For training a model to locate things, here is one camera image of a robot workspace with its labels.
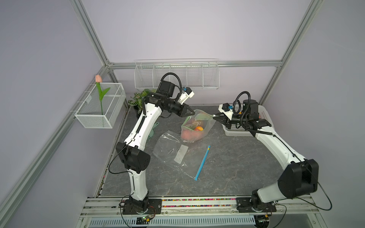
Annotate green printed zip-top bag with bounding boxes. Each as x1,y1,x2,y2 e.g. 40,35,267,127
181,109,216,143

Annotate pink peach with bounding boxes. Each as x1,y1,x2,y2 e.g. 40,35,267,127
181,129,200,143

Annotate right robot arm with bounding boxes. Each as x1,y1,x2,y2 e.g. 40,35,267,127
213,91,321,212

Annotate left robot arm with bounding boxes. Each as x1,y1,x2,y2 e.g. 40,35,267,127
116,72,195,204

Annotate clear blue-zipper bag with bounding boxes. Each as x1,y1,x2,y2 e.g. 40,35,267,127
153,131,211,181

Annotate white plastic perforated basket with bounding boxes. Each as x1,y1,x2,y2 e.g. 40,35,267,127
222,105,275,137

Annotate green artificial plant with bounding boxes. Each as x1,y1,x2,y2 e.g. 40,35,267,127
128,88,156,114

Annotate green hand brush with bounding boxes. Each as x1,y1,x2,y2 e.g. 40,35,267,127
148,122,159,138

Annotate pink artificial tulip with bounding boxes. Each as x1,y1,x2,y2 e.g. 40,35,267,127
95,75,110,115

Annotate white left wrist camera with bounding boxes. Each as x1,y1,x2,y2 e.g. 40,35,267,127
178,87,194,104

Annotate white wire wall shelf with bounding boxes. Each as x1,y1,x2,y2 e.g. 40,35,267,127
134,59,220,90

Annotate white mesh wall basket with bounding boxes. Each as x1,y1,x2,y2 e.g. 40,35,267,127
71,83,126,129

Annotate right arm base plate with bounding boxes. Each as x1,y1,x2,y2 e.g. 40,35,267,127
236,195,277,213

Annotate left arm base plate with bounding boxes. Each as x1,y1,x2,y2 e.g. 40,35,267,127
122,197,162,215

